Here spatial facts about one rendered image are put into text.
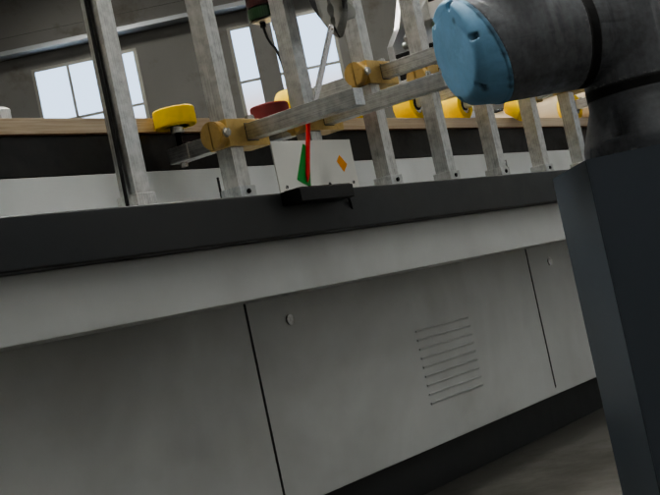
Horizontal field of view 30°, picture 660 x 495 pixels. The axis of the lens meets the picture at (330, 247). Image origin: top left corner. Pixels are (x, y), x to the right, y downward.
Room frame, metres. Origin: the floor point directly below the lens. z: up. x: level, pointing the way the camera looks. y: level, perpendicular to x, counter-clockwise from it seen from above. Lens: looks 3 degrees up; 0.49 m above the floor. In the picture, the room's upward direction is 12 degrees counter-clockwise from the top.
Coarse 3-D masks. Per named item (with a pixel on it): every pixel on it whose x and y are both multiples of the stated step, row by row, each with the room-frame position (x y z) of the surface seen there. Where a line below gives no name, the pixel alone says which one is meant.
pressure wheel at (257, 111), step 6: (270, 102) 2.46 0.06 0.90; (276, 102) 2.46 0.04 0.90; (282, 102) 2.47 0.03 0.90; (252, 108) 2.47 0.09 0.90; (258, 108) 2.46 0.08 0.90; (264, 108) 2.46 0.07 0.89; (270, 108) 2.46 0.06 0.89; (276, 108) 2.46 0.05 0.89; (282, 108) 2.47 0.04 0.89; (288, 108) 2.48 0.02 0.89; (252, 114) 2.48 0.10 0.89; (258, 114) 2.46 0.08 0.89; (264, 114) 2.46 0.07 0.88; (270, 114) 2.46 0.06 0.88
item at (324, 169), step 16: (272, 144) 2.26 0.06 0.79; (288, 144) 2.30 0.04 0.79; (304, 144) 2.34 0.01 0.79; (320, 144) 2.38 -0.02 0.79; (336, 144) 2.42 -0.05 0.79; (288, 160) 2.29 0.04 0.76; (320, 160) 2.37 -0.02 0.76; (336, 160) 2.42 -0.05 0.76; (352, 160) 2.46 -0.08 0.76; (288, 176) 2.28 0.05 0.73; (320, 176) 2.36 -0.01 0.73; (336, 176) 2.41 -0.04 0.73; (352, 176) 2.45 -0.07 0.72
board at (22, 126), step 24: (0, 120) 2.02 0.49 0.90; (24, 120) 2.07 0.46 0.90; (48, 120) 2.11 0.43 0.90; (72, 120) 2.15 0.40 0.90; (96, 120) 2.20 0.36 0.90; (144, 120) 2.30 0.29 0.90; (360, 120) 2.90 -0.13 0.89; (408, 120) 3.08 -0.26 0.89; (456, 120) 3.28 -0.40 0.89; (504, 120) 3.51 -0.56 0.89; (552, 120) 3.77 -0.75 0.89
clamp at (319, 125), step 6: (318, 120) 2.39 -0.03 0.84; (300, 126) 2.35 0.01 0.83; (312, 126) 2.37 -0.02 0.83; (318, 126) 2.39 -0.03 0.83; (324, 126) 2.40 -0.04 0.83; (330, 126) 2.42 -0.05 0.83; (336, 126) 2.44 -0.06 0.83; (342, 126) 2.45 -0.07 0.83; (288, 132) 2.37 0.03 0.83; (294, 132) 2.36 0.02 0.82; (300, 132) 2.37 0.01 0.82; (324, 132) 2.43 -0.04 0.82; (330, 132) 2.45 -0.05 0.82
